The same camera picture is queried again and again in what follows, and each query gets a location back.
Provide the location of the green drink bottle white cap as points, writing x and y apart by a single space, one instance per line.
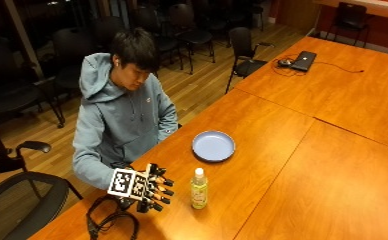
198 193

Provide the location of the black armchair with metal legs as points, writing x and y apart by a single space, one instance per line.
244 50

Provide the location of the blue round plate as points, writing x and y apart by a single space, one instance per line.
213 146

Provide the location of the black armless chair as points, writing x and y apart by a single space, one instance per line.
350 16

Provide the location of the black laptop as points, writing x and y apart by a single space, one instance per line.
303 61

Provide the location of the row of black stacking chairs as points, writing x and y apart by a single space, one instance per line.
69 46

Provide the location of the white counter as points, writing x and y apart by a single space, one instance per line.
371 7

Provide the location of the person in grey hoodie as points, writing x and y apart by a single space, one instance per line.
122 126

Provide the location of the white cube with black markers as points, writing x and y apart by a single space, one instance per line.
126 184

